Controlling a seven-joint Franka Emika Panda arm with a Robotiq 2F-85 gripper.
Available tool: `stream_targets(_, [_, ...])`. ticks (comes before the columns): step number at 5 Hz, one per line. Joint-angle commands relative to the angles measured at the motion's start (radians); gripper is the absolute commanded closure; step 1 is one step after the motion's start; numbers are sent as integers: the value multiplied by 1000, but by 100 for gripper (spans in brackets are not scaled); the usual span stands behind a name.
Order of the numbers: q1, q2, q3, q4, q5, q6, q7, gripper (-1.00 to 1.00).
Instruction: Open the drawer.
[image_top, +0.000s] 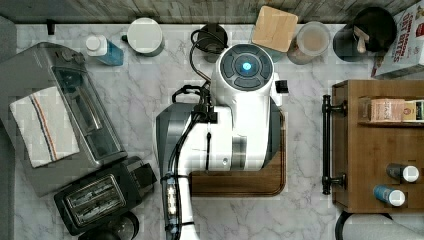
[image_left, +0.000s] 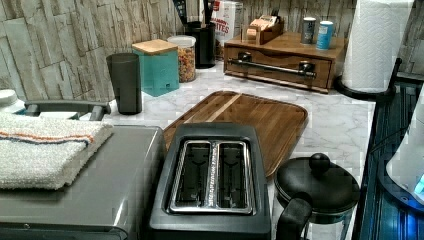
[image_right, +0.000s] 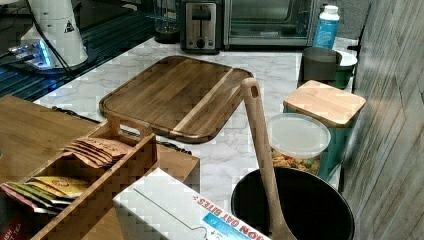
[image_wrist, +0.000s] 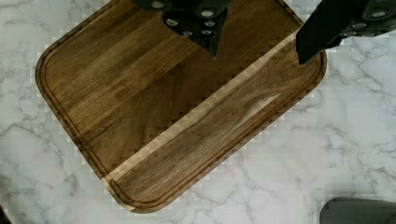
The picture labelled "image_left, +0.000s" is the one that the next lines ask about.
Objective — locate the black metal drawer handle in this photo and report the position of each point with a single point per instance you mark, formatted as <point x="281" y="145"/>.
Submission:
<point x="305" y="69"/>

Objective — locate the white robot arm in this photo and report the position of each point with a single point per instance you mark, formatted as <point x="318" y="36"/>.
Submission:
<point x="402" y="175"/>

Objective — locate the wooden drawer box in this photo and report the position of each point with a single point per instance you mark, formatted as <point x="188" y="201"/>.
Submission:
<point x="287" y="51"/>

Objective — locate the black two-slot toaster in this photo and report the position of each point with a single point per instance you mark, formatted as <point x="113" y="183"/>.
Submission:
<point x="212" y="186"/>

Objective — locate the wooden cutting board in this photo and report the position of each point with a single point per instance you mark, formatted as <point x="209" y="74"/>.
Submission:
<point x="279" y="125"/>

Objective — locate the teal canister with wooden lid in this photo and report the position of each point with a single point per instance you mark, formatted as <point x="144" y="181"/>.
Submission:
<point x="158" y="61"/>

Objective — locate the clear cereal jar white lid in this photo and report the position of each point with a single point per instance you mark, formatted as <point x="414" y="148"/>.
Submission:
<point x="186" y="56"/>

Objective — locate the black utensil holder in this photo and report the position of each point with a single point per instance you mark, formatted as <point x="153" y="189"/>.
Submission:
<point x="205" y="45"/>

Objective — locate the dark grey plastic cup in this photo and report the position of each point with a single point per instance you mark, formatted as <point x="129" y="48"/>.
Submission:
<point x="125" y="77"/>

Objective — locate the white cereal box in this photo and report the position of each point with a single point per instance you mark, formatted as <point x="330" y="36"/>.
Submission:
<point x="227" y="16"/>

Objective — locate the wooden spoon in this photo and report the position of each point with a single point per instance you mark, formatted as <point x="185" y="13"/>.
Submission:
<point x="204" y="12"/>

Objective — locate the wooden tea bag organizer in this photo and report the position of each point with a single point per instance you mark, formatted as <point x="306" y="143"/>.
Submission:
<point x="264" y="29"/>

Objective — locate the black lidded glass carafe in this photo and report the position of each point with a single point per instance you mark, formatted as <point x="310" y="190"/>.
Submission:
<point x="333" y="190"/>

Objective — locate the black paper towel holder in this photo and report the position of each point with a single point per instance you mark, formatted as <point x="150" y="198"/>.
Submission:
<point x="373" y="97"/>

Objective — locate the grey shaker can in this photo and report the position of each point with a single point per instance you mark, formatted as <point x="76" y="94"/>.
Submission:
<point x="308" y="29"/>

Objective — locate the blue shaker can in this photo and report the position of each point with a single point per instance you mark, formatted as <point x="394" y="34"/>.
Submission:
<point x="324" y="36"/>

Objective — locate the stainless toaster oven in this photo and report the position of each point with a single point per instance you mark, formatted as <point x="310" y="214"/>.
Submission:
<point x="109" y="199"/>

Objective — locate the white striped folded towel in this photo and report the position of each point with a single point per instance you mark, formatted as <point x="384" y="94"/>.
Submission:
<point x="46" y="153"/>

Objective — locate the white paper towel roll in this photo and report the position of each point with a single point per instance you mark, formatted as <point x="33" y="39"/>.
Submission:
<point x="374" y="43"/>

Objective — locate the blue white spray bottle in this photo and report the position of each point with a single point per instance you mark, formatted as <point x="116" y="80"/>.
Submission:
<point x="10" y="103"/>

